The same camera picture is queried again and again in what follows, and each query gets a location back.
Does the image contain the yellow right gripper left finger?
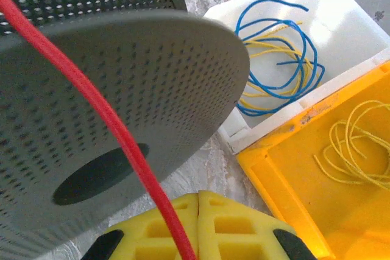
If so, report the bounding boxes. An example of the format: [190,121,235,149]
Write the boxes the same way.
[80,192,200,260]

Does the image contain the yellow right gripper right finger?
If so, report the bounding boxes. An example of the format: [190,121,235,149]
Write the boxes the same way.
[197,189,318,260]

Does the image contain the red cable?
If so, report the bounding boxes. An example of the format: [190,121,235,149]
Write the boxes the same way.
[0,0,197,260]

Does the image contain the grey perforated cable spool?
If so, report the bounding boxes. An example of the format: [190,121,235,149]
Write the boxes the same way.
[0,0,251,260]

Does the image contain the yellow plastic bin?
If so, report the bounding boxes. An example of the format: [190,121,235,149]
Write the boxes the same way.
[236,60,390,260]

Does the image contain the white plastic bin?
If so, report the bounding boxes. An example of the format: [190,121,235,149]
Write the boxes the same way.
[202,0,390,155]

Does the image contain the yellow cable lying alone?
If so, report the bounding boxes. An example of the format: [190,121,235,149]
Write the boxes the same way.
[313,99,390,191]

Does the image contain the yellow cable beside blue cable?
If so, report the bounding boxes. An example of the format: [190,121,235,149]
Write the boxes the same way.
[238,21,324,112]

